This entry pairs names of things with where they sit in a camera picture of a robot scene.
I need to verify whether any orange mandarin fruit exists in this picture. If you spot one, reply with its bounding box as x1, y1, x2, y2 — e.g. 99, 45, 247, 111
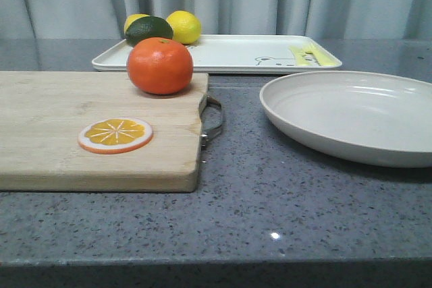
126, 37, 193, 95

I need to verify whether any beige round plate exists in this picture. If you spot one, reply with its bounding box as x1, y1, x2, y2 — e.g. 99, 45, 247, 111
260, 71, 431, 168

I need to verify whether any white rectangular tray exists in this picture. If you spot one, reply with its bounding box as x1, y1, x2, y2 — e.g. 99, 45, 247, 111
91, 34, 344, 76

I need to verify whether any orange slice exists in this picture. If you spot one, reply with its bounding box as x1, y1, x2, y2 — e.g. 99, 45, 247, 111
78, 117, 153, 154

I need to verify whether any right yellow lemon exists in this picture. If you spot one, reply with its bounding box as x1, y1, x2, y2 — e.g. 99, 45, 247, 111
166, 10, 202, 45

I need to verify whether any yellow lemon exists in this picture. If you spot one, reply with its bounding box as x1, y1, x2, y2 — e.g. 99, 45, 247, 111
124, 13, 149, 33
166, 10, 202, 45

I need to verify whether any yellow plastic fork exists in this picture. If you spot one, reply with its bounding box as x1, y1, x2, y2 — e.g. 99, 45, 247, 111
302, 43, 337, 66

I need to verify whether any green lime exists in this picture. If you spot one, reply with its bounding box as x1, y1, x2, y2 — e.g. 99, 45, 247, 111
125, 16, 173, 47

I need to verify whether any left yellow lemon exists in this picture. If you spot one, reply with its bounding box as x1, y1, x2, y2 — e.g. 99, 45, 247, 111
124, 13, 149, 33

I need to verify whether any wooden cutting board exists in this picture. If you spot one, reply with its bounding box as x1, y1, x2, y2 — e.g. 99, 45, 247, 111
1, 71, 209, 192

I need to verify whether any metal cutting board handle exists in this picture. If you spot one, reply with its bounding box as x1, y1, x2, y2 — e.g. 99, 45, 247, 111
199, 95, 224, 150

